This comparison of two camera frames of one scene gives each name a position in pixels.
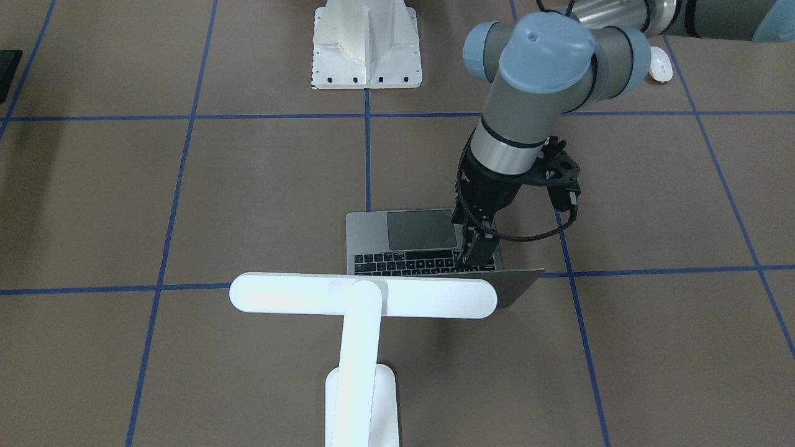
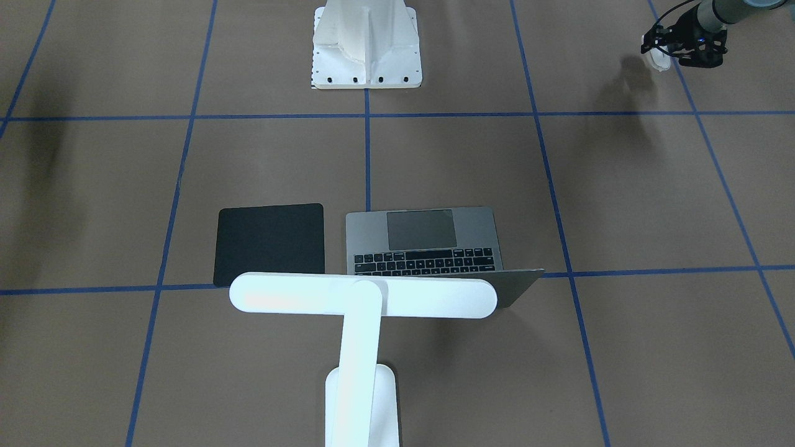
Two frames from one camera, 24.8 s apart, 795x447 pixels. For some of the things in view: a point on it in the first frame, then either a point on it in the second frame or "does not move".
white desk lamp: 361,395 does not move
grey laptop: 423,243 does not move
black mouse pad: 9,61 → 275,239
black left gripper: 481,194 → 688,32
